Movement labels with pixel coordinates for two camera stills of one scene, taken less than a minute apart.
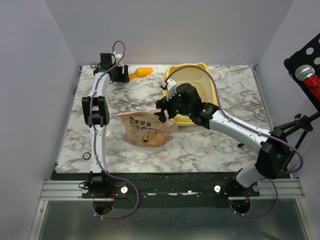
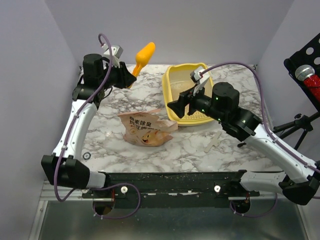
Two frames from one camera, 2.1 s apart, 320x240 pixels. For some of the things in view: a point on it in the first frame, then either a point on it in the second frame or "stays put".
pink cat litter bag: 143,128 stays put
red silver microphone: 307,73 stays put
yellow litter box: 197,74 stays put
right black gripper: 162,106 -> 189,100
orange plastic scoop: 141,72 -> 143,55
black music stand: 309,54 stays put
